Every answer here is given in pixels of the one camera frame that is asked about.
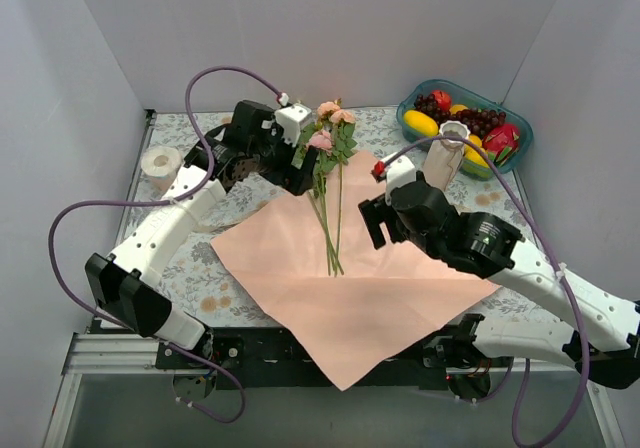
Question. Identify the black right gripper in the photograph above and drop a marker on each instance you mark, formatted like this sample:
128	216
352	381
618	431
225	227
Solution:
382	220

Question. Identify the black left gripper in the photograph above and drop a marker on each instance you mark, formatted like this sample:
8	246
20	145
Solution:
298	173

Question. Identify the pink twin-bloom flower stem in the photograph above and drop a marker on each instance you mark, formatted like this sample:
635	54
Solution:
331	114

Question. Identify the pink wrapping paper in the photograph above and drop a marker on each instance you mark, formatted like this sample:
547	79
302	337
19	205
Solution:
384	301

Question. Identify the cream ribbon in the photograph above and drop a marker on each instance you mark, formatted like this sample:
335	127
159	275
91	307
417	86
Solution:
208	228

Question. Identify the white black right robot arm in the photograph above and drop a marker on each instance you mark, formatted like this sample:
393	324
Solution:
594	331

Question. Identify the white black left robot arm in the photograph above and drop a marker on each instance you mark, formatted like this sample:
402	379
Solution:
124	282

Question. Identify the white ribbed vase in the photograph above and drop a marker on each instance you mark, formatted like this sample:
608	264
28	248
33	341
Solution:
445	157

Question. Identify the single pink flower stem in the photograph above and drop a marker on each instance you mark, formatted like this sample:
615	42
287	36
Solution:
331	143

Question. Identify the yellow lemon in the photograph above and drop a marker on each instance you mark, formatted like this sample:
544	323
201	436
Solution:
475	140
476	156

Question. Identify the yellow mango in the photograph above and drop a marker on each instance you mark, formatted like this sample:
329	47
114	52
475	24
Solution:
421	123

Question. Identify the white flower stem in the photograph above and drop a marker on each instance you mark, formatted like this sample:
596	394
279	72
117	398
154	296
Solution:
305	153

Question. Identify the pink dragon fruit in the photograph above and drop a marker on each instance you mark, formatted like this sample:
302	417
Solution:
501	143

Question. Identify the orange fruit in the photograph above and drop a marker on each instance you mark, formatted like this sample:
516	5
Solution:
457	108

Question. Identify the dark purple grapes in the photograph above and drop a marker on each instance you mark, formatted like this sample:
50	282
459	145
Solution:
479	121

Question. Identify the red apple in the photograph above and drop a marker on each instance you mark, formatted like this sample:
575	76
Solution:
442	99

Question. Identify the teal plastic fruit basket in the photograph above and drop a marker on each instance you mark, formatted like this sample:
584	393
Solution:
461	95

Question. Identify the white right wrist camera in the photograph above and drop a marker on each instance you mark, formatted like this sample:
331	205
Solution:
395	173

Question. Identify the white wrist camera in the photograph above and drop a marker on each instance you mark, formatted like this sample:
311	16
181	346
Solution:
293	119
395	173

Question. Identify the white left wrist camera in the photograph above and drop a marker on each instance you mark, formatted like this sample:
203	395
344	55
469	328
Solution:
293	119

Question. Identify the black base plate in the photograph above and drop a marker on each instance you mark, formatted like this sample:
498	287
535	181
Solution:
459	356

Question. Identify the aluminium frame rail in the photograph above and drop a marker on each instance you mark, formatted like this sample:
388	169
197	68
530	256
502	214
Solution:
115	355

